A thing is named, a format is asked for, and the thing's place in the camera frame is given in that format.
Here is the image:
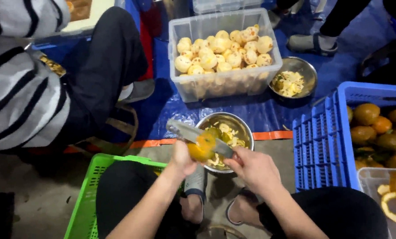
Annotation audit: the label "person's right hand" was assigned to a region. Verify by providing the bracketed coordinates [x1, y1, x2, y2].
[223, 146, 283, 200]

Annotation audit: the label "person's left hand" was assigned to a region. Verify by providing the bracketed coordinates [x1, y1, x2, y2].
[167, 139, 199, 179]

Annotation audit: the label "half-peeled orange fruit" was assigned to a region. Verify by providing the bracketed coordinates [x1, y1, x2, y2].
[187, 132, 217, 163]

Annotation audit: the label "steel kitchen knife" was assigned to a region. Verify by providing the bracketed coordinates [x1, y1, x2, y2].
[166, 118, 234, 159]

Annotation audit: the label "person's left slipper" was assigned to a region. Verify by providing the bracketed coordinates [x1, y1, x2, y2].
[180, 164, 208, 224]

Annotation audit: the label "person's slipper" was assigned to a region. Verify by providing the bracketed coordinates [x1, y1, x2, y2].
[225, 187, 263, 227]
[180, 164, 208, 224]

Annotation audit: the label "heap of peel scraps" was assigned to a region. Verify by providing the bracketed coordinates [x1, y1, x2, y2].
[205, 123, 247, 167]

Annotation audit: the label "steel bowl with deep rim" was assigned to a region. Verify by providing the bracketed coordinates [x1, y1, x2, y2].
[195, 112, 254, 174]

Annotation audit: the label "brown low stool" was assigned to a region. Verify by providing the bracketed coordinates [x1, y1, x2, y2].
[68, 103, 139, 156]

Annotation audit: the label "large clear plastic bin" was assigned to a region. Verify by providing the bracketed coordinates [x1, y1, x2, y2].
[168, 8, 283, 103]

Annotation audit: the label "person's left leg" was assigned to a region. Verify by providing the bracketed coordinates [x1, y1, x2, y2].
[96, 161, 199, 239]

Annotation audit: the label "person's right slipper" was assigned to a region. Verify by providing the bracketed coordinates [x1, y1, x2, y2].
[225, 187, 263, 227]

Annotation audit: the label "blue tarp with orange edge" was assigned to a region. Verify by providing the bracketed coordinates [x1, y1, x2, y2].
[32, 0, 396, 154]

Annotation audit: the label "pile of peeled oranges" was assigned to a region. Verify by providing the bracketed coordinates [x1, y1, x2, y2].
[174, 24, 274, 76]

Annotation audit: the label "green plastic crate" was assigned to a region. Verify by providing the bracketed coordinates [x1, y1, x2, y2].
[64, 153, 172, 239]

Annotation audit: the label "heap of pale peel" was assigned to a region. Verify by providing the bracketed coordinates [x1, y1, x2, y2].
[272, 70, 305, 98]

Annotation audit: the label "blue plastic crate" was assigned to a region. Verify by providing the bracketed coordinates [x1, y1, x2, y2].
[292, 81, 396, 192]

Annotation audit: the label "shallow steel bowl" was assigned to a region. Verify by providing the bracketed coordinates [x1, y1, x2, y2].
[269, 56, 318, 99]

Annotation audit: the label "clear plastic bin with lid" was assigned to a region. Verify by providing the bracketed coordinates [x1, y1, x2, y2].
[192, 0, 264, 15]

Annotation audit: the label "steel bowl of peel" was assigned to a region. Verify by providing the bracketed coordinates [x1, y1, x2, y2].
[39, 53, 66, 78]

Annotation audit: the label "person's right leg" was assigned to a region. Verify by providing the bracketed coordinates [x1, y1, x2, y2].
[256, 186, 390, 239]

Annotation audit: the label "small clear plastic container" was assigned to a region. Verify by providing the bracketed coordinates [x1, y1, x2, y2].
[357, 167, 396, 239]

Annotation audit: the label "pile of unpeeled green-orange fruits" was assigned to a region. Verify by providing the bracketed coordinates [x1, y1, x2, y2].
[347, 103, 396, 170]

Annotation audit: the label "curled orange peel strips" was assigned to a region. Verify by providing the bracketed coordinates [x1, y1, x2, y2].
[377, 173, 396, 226]

